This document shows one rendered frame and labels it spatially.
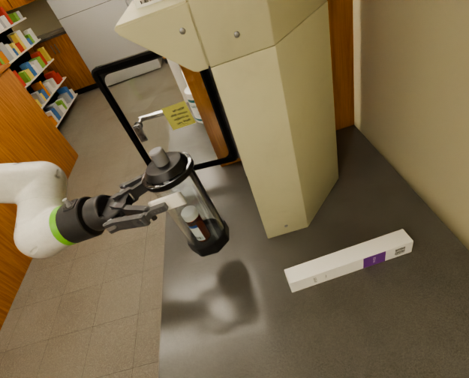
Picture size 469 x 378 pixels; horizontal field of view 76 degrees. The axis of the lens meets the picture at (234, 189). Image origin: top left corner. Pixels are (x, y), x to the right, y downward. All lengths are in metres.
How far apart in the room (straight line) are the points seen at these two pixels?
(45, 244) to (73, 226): 0.09
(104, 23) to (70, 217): 5.04
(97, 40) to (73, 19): 0.40
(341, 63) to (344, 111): 0.17
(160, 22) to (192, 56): 0.07
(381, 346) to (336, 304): 0.11
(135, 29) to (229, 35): 0.14
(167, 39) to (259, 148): 0.26
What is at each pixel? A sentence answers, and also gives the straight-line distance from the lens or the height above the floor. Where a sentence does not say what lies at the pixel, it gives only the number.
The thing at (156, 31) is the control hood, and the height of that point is 1.49.
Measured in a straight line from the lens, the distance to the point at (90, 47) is 5.78.
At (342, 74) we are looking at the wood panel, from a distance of 1.04.
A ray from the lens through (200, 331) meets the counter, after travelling 0.74.
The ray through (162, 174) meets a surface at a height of 1.28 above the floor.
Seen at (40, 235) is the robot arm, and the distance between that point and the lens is 0.76.
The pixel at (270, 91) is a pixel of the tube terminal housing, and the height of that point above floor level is 1.34.
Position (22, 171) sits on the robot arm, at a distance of 0.83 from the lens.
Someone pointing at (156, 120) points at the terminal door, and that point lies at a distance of 0.94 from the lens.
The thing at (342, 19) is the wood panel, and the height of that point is 1.29.
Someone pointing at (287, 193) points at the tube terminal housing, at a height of 1.08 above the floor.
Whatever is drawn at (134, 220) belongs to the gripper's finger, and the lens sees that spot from 0.60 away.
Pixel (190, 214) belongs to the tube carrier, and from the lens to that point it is 0.62.
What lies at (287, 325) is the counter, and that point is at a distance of 0.70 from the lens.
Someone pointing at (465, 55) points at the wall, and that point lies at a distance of 0.70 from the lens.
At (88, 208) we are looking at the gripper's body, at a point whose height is 1.23.
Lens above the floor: 1.58
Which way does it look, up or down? 41 degrees down
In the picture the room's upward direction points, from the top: 21 degrees counter-clockwise
